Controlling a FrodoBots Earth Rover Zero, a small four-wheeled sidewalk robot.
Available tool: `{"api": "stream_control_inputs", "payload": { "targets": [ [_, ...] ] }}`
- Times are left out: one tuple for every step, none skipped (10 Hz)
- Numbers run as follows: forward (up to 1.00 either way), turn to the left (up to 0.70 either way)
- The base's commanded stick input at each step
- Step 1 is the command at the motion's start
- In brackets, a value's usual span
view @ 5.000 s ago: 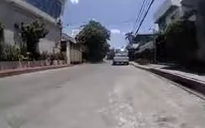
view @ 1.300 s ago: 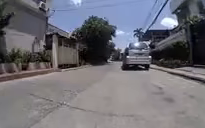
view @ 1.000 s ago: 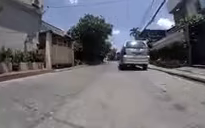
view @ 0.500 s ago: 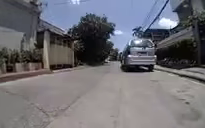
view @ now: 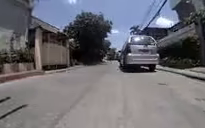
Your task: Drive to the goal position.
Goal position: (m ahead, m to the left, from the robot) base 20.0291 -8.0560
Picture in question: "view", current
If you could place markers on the beige gated building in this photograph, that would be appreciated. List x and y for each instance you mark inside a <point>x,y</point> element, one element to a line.
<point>51,50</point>

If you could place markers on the silver van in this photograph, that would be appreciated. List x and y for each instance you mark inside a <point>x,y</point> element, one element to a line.
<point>140,53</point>

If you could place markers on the grey concrete road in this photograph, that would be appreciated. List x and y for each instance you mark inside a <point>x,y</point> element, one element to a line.
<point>100,96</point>

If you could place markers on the raised pavement strip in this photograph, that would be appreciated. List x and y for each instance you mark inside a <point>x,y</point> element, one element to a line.
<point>190,72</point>
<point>13,76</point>

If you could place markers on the building with green hedge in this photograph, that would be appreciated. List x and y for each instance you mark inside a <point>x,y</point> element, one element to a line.
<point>186,43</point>

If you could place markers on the large dark green tree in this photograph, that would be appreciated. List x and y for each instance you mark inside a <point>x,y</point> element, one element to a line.
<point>88,36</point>

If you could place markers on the palm tree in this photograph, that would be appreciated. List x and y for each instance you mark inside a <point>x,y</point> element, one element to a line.
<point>134,30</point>

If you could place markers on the grey building with planter wall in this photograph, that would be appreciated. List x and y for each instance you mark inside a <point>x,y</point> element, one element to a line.
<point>6,36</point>

